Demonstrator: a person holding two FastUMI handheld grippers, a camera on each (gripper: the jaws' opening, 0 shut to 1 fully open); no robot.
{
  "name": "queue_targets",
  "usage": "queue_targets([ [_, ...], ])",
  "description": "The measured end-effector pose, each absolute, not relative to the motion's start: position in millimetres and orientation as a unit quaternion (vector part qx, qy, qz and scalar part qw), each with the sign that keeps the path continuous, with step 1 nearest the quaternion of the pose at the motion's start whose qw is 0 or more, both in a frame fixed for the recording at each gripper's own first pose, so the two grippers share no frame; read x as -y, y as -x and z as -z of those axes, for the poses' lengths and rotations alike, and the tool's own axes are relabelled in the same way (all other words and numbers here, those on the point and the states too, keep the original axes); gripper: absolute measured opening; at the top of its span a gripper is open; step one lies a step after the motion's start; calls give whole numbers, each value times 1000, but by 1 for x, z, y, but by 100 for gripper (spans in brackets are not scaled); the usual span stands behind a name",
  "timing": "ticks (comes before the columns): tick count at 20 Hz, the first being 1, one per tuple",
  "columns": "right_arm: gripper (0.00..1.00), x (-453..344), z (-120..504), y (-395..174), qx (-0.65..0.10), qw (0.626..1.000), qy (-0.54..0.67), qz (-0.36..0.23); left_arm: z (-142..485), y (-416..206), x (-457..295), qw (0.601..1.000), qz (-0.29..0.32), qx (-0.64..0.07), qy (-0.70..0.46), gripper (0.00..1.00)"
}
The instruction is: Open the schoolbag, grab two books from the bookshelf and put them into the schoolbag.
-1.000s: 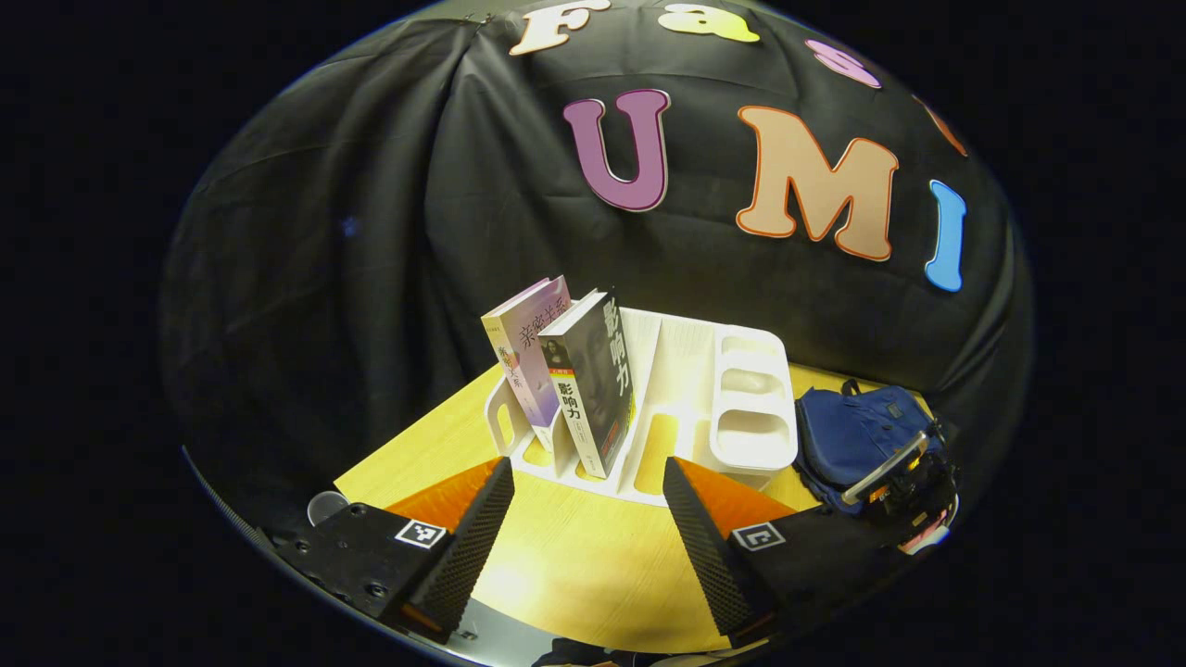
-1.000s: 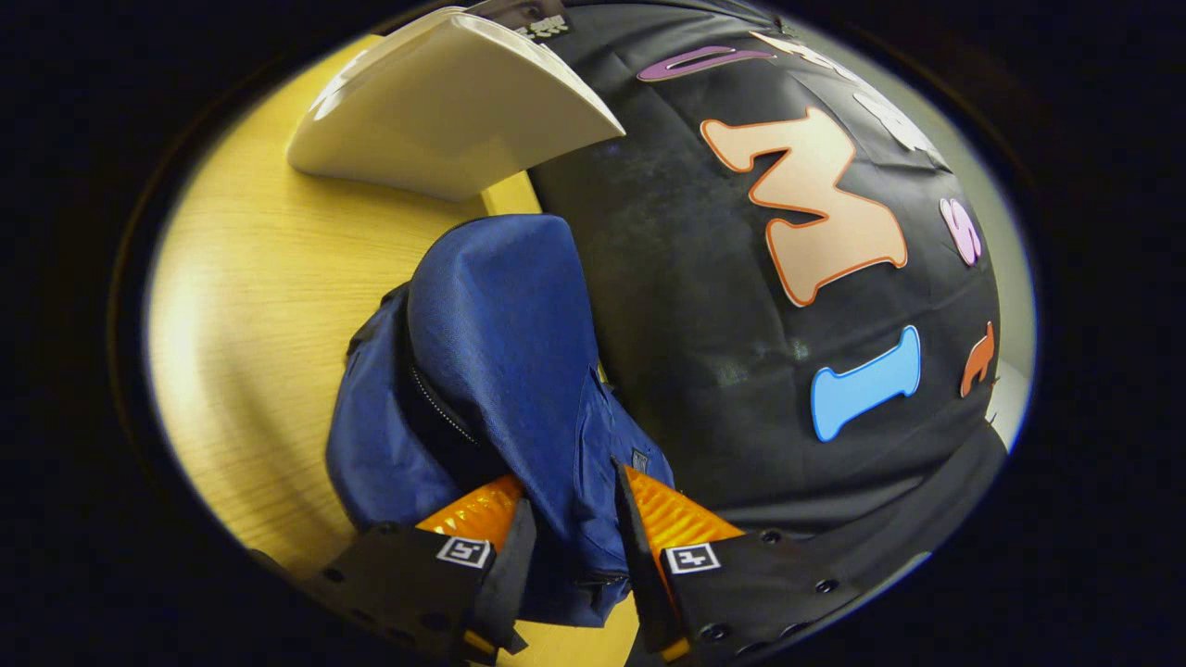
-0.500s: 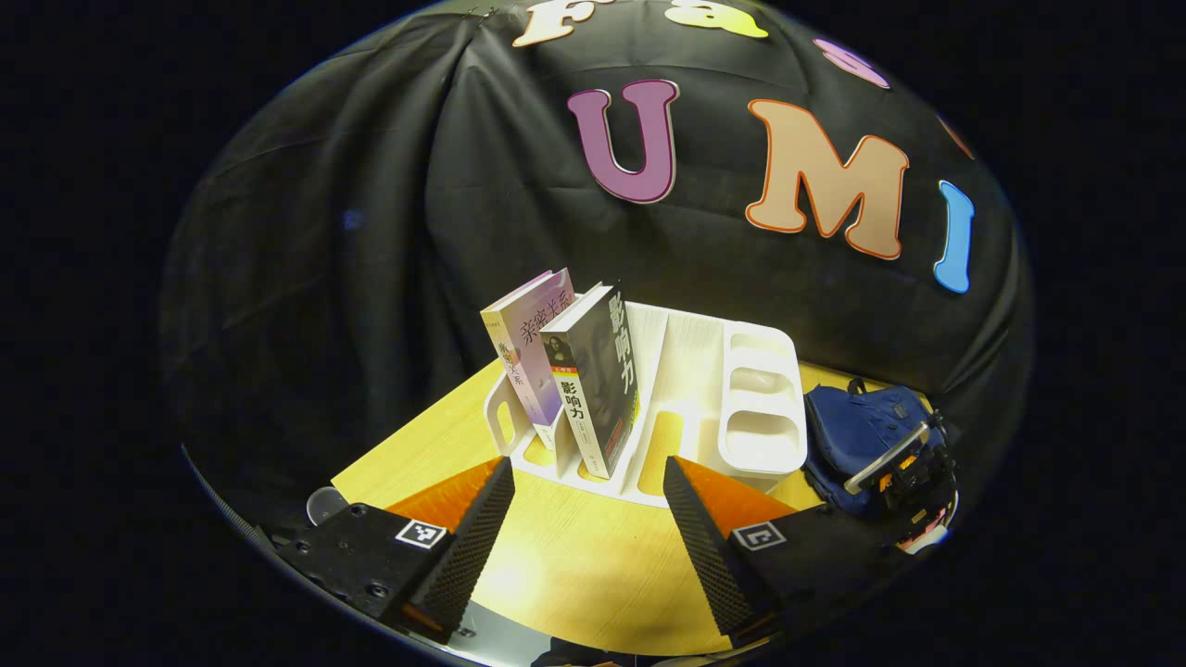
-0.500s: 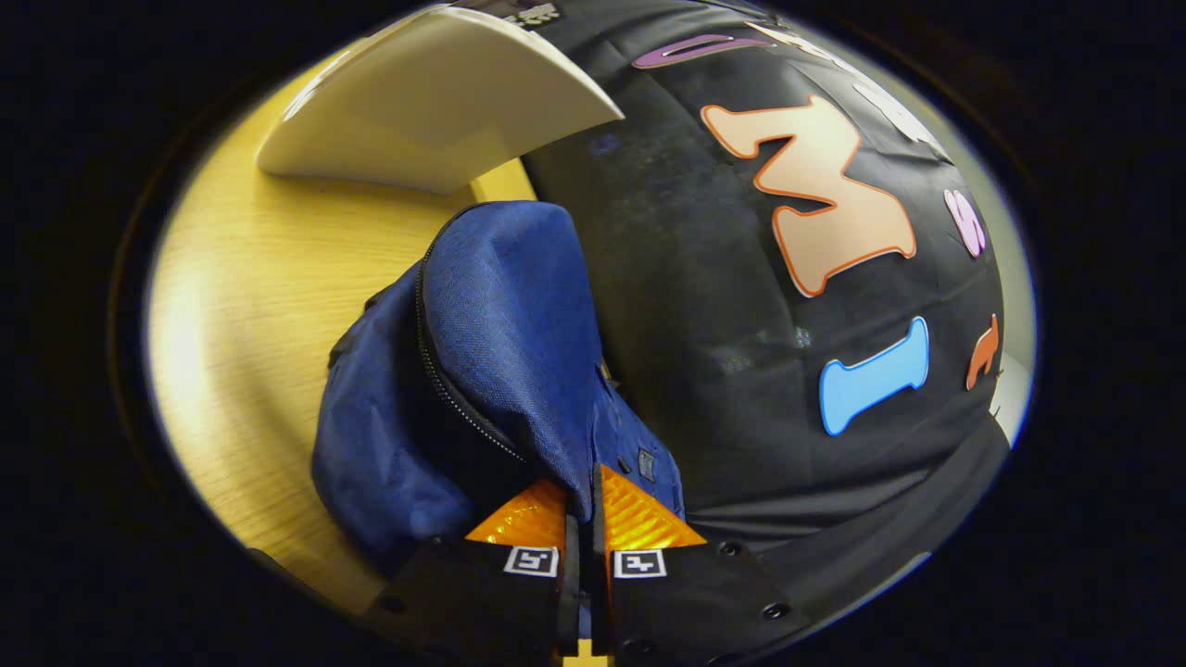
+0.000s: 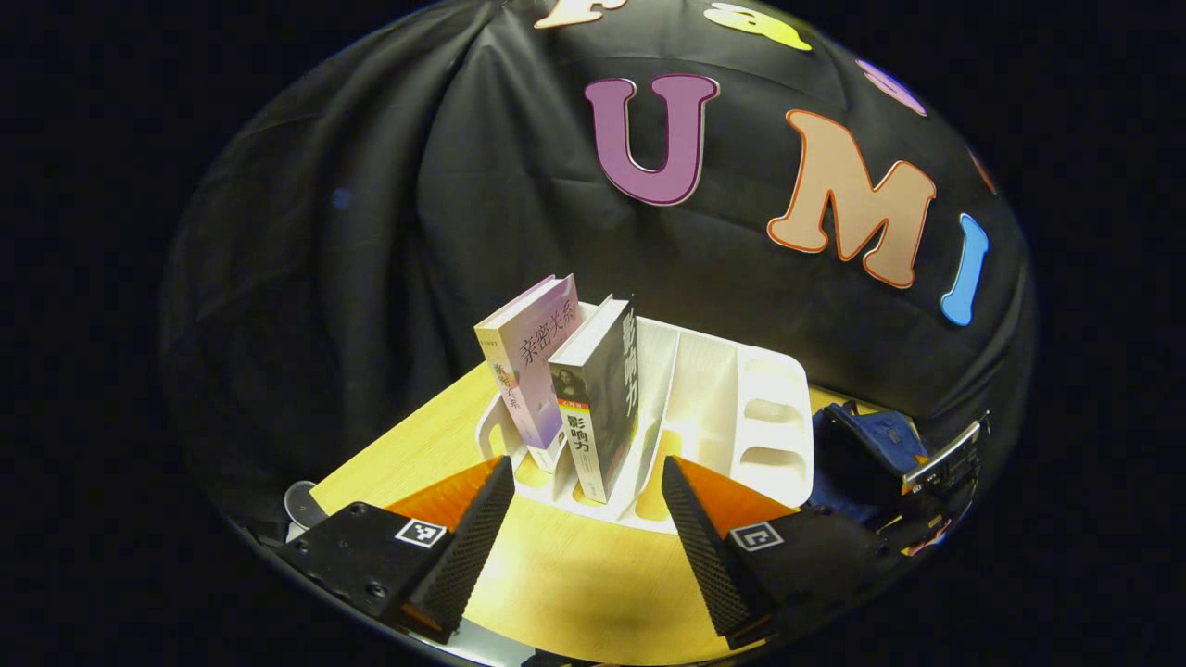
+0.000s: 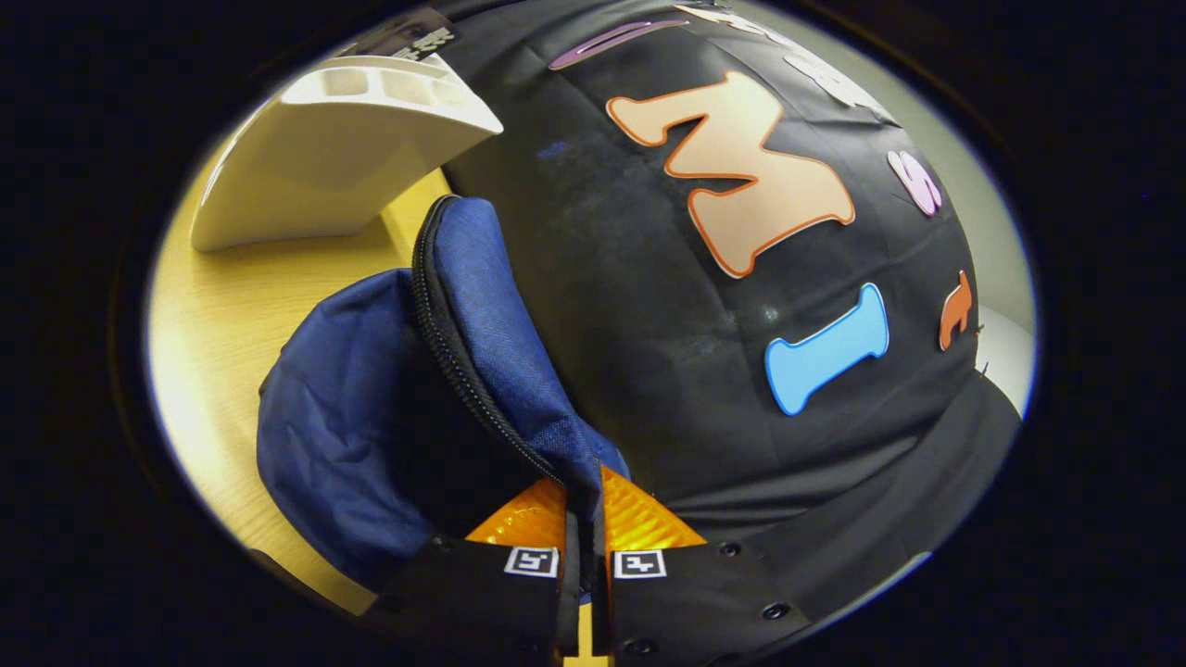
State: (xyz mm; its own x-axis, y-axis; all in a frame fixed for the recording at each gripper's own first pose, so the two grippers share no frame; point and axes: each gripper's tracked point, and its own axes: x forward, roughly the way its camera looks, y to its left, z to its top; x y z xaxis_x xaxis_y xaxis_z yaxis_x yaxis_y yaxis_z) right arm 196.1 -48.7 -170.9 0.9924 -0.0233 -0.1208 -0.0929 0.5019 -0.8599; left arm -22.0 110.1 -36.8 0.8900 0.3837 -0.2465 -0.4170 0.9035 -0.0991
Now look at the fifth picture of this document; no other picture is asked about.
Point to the black backdrop cloth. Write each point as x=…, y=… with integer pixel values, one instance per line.
x=389, y=232

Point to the black and grey book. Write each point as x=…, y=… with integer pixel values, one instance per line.
x=598, y=417

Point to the pink book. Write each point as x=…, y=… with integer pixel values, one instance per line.
x=533, y=371

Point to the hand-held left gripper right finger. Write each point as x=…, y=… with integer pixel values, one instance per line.
x=704, y=556

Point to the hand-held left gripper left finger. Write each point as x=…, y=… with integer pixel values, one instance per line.
x=473, y=547

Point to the white plastic bookshelf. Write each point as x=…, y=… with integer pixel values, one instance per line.
x=732, y=417

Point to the blue schoolbag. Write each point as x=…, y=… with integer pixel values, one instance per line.
x=862, y=463

